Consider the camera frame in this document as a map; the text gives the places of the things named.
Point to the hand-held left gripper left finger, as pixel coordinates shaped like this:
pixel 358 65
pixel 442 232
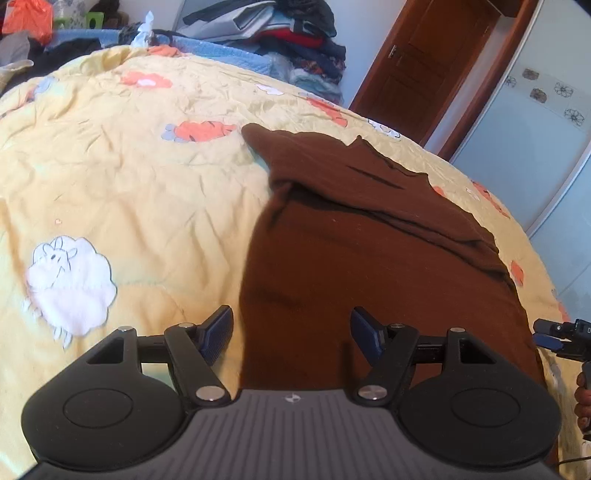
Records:
pixel 217 330

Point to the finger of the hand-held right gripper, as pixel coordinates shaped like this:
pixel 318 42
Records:
pixel 570 349
pixel 556 328

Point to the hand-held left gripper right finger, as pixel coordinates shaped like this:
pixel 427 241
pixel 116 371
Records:
pixel 364 332

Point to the brown garment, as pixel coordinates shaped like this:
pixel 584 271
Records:
pixel 369 254

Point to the pile of clothes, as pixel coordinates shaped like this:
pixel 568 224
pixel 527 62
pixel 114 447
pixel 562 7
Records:
pixel 295 41

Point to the dark clothes heap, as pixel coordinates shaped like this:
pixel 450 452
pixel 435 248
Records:
pixel 60 53

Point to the person's right hand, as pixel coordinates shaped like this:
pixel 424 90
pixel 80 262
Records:
pixel 580 392

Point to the yellow printed blanket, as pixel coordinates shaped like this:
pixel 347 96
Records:
pixel 138 184

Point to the white wardrobe sliding door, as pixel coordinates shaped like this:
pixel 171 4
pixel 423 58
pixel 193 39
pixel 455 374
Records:
pixel 531 138

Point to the wooden door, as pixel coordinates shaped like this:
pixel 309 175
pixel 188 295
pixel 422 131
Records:
pixel 425 64

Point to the blue quilted blanket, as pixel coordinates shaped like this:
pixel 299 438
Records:
pixel 212 48

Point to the white crumpled paper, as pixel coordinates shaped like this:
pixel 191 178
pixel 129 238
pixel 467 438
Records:
pixel 143 30

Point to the green plastic item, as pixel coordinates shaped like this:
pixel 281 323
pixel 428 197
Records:
pixel 94 21

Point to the orange plastic bag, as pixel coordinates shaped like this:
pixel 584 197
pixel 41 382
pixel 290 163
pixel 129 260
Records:
pixel 25 18

